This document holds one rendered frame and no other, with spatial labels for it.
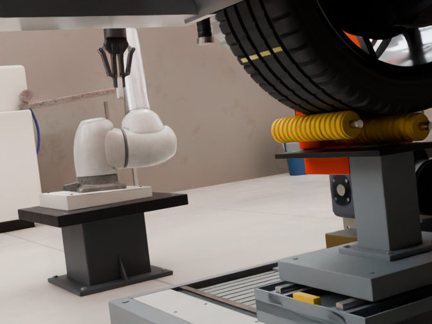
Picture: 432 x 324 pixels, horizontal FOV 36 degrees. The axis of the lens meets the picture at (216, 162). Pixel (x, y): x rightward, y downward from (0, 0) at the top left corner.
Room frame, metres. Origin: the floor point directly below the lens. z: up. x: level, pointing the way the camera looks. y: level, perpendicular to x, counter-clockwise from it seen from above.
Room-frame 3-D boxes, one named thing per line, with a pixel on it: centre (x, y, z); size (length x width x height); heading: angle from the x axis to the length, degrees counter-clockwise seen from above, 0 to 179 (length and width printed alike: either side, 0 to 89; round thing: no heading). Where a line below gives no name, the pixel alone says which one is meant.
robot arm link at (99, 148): (2.58, 0.45, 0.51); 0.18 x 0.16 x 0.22; 111
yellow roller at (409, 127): (1.46, -0.36, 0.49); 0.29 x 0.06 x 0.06; 30
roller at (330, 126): (1.46, -0.22, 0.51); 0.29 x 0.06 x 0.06; 30
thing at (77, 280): (2.57, 0.46, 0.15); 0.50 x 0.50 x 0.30; 31
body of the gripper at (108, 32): (2.27, 0.29, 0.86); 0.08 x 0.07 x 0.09; 114
